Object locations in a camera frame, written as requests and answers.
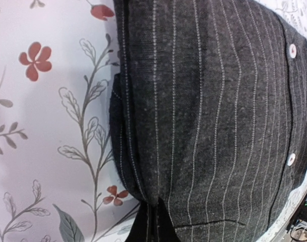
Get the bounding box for black pinstriped long sleeve shirt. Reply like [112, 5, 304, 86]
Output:
[110, 1, 307, 241]

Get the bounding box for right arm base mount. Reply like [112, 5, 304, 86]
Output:
[286, 193, 307, 241]

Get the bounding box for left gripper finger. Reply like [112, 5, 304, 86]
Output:
[126, 199, 186, 241]

